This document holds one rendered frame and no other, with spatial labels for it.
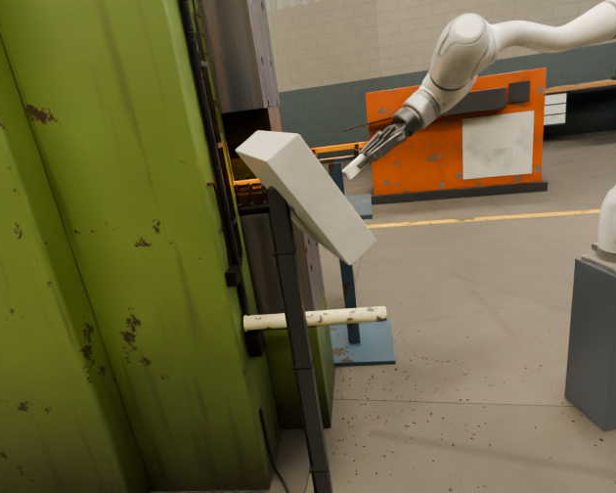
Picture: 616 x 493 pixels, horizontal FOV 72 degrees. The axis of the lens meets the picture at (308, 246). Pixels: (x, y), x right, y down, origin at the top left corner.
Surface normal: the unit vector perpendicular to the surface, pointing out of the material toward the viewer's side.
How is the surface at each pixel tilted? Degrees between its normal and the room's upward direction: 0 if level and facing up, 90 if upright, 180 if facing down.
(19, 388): 90
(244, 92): 90
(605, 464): 0
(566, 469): 0
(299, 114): 90
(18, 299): 90
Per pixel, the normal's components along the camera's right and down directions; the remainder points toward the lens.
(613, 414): 0.14, 0.30
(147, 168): -0.10, 0.33
